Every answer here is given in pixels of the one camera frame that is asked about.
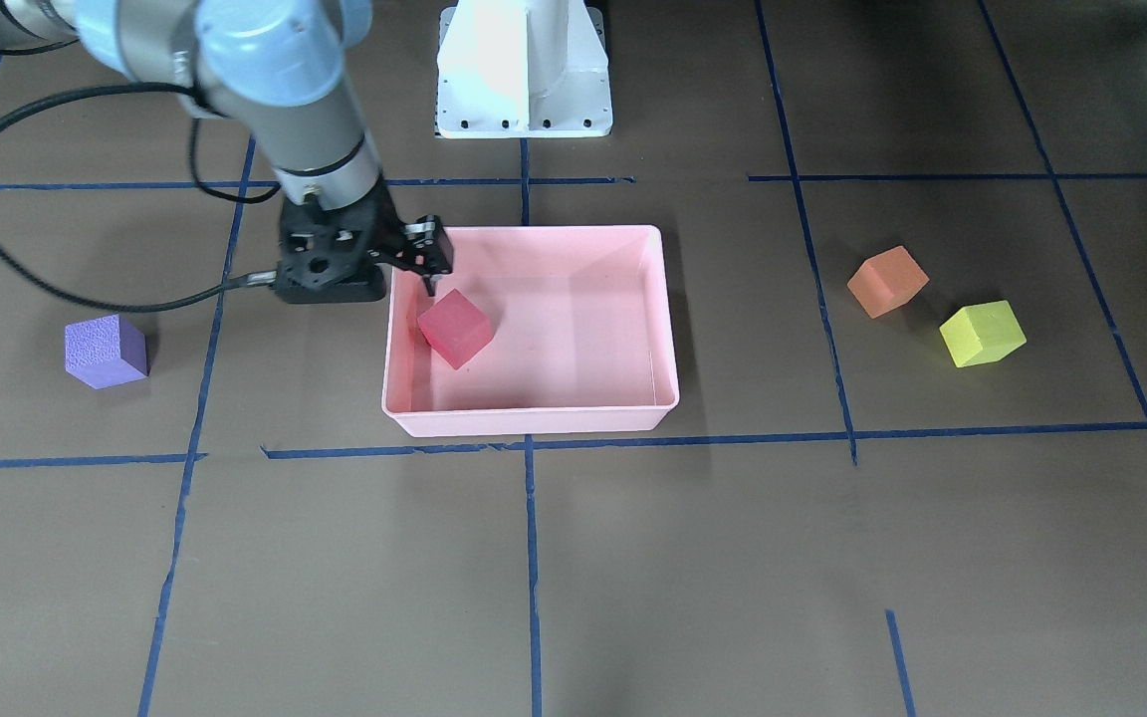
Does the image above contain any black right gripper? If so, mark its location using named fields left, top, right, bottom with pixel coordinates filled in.
left=278, top=181, right=454, bottom=298

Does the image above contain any red foam block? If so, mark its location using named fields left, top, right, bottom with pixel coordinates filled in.
left=418, top=289, right=496, bottom=371

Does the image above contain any purple foam block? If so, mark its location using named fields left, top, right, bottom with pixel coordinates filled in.
left=63, top=315, right=149, bottom=389

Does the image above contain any orange foam block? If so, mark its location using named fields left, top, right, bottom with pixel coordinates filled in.
left=846, top=246, right=929, bottom=319

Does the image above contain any yellow foam block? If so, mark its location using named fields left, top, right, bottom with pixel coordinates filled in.
left=939, top=301, right=1027, bottom=368

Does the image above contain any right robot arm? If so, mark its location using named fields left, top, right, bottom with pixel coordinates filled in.
left=0, top=1, right=454, bottom=312

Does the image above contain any pink plastic bin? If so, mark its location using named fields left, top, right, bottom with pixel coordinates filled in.
left=381, top=224, right=681, bottom=437

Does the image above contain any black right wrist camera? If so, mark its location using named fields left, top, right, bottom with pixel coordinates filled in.
left=272, top=265, right=388, bottom=305

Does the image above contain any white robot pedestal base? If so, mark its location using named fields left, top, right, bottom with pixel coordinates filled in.
left=434, top=1, right=614, bottom=140

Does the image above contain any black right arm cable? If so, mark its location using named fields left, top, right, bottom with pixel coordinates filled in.
left=0, top=84, right=282, bottom=314

